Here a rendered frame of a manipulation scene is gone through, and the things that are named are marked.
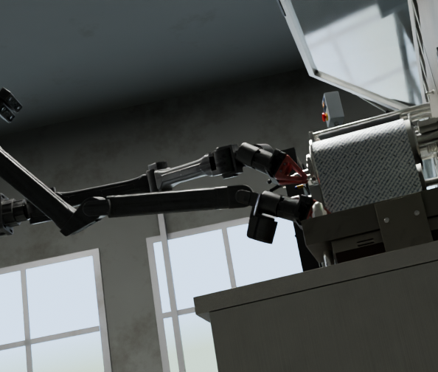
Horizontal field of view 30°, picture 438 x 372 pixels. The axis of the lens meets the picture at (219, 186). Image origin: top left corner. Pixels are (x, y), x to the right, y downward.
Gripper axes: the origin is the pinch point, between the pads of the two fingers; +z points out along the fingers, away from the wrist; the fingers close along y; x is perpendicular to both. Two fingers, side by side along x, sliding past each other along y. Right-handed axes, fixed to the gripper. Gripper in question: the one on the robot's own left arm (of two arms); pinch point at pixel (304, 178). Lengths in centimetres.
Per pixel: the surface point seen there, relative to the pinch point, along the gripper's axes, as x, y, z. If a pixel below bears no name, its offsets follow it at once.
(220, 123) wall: 102, -312, -194
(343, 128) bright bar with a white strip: 24.9, -22.4, -5.3
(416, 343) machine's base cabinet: -30, 30, 48
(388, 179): 6.2, 6.3, 21.6
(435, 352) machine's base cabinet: -30, 30, 52
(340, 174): 2.7, 6.5, 10.2
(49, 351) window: -95, -301, -214
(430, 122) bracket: 25.3, 3.3, 23.6
